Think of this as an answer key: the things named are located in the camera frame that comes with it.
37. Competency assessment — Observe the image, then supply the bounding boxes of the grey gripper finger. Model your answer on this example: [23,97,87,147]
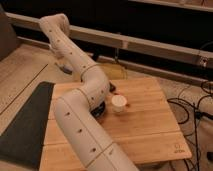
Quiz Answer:
[55,63,72,74]

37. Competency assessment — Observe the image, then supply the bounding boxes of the dark grey floor mat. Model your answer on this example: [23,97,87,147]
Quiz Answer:
[0,82,54,169]

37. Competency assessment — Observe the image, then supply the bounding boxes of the black floor cables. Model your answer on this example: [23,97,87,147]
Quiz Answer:
[166,79,213,171]

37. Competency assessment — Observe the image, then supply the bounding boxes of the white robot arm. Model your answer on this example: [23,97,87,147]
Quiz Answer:
[39,14,139,171]

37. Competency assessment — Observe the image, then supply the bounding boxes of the white paper cup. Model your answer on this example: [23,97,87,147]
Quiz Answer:
[111,95,127,113]

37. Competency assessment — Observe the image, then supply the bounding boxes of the small dark object on table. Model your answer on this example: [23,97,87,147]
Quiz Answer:
[110,83,116,92]

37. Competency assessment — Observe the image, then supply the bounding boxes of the wooden table board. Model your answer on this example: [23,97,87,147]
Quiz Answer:
[39,77,192,171]

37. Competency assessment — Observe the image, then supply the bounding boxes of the dark ceramic bowl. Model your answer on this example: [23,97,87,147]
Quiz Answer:
[91,102,105,118]

